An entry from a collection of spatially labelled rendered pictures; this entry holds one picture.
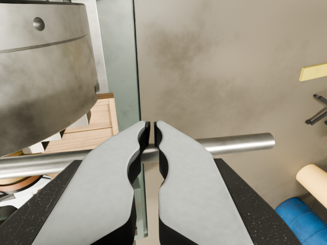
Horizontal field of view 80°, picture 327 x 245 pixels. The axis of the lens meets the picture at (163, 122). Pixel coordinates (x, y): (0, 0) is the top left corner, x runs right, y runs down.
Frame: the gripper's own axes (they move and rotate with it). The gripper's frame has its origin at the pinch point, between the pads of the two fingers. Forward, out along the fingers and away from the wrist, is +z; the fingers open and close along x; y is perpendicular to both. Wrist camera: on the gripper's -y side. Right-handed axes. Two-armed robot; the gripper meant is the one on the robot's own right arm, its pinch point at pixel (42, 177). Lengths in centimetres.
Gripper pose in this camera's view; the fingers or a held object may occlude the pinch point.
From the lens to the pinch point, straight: 43.6
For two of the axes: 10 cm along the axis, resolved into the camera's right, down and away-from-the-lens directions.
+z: 9.6, -1.1, 2.5
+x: 2.7, 4.9, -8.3
